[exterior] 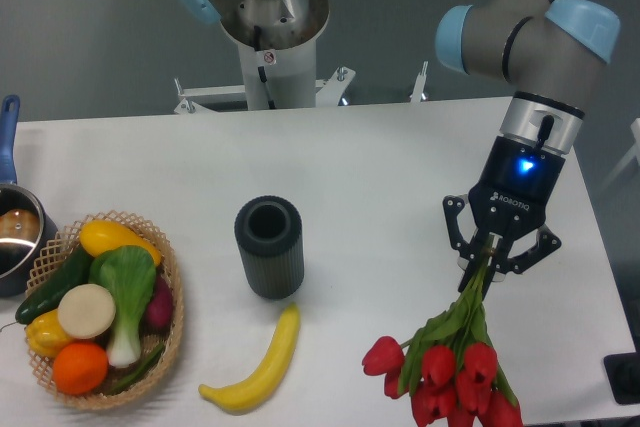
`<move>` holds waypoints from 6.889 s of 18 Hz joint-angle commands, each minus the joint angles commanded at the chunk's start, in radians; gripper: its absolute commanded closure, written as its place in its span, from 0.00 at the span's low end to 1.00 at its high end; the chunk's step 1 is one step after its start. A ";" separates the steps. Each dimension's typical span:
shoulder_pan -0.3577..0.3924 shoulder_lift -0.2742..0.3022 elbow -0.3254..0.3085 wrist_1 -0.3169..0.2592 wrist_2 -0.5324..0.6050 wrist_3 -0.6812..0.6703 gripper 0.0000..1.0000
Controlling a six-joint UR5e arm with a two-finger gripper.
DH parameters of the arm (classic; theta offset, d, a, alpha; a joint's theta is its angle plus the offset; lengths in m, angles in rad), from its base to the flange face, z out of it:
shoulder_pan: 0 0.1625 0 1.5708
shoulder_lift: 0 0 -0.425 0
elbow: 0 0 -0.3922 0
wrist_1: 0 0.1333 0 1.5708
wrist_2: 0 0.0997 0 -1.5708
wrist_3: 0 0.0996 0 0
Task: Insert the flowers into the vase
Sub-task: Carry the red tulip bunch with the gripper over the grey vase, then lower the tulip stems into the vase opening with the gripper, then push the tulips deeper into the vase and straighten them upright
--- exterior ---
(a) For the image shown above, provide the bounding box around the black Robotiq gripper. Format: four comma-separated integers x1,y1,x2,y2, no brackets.
442,137,565,296

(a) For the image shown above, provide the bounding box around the red tulip bouquet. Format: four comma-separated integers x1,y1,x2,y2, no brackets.
362,236,524,426

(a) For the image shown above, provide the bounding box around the dark grey ribbed vase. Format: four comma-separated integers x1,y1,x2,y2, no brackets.
234,195,305,300

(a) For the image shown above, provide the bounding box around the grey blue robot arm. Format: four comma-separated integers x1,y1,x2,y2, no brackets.
180,0,620,289

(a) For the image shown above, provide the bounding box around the black device at edge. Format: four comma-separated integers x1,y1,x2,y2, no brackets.
603,352,639,405

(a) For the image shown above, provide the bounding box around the yellow banana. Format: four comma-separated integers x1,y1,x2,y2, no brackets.
198,303,301,414

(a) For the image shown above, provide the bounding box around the purple red onion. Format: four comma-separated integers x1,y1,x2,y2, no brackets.
144,276,174,330

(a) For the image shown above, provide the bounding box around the green bok choy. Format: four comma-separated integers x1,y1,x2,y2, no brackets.
89,246,156,368

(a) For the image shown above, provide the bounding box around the green bean pod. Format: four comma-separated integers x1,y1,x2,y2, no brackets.
106,344,165,396

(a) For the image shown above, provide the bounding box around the yellow squash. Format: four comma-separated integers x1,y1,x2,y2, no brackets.
79,220,162,267

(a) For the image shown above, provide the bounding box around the beige round bun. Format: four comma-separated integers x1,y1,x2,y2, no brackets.
57,284,116,339

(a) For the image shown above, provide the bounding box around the dark green cucumber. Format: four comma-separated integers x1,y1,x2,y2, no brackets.
15,246,93,325

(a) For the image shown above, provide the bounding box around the orange fruit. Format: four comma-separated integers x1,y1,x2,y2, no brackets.
53,342,109,395

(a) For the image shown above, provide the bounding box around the yellow bell pepper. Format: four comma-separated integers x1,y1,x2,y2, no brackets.
25,309,75,358

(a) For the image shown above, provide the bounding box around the white frame at right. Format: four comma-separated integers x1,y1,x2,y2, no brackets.
596,118,639,197

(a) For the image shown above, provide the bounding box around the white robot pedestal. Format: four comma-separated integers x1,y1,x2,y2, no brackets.
222,0,329,111

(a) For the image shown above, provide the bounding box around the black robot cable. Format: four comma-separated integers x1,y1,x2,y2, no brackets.
252,26,277,110

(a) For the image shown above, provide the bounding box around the blue handled saucepan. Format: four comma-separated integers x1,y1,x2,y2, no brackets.
1,94,57,297

